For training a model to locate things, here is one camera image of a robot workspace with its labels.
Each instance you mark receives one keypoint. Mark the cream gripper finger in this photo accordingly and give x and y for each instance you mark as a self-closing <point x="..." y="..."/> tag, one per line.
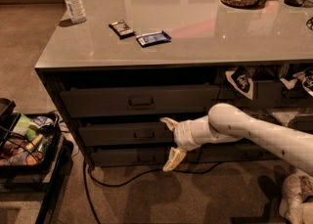
<point x="170" y="123"/>
<point x="176" y="155"/>

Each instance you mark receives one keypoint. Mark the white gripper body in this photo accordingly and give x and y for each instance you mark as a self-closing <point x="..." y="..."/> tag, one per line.
<point x="185" y="135"/>

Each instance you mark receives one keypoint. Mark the grey drawer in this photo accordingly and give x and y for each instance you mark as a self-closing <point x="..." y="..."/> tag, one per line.
<point x="302" y="122"/>
<point x="130" y="156"/>
<point x="139" y="100"/>
<point x="125" y="134"/>
<point x="267" y="94"/>
<point x="239" y="151"/>

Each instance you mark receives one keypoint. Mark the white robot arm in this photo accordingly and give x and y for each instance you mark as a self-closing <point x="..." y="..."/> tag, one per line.
<point x="225" y="123"/>

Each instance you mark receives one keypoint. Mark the grey drawer cabinet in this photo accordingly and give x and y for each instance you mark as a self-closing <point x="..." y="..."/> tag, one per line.
<point x="207" y="39"/>

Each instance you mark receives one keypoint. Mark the blue snack packet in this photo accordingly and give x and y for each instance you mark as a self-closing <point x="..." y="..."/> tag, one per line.
<point x="150" y="39"/>

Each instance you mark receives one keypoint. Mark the black snack packet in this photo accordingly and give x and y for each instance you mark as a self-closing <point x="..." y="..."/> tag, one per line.
<point x="122" y="29"/>

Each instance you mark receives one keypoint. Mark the green snack bag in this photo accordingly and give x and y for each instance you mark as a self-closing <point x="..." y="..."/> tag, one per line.
<point x="32" y="127"/>

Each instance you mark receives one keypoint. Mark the black wire basket cart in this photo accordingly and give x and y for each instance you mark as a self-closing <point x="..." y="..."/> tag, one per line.
<point x="32" y="172"/>

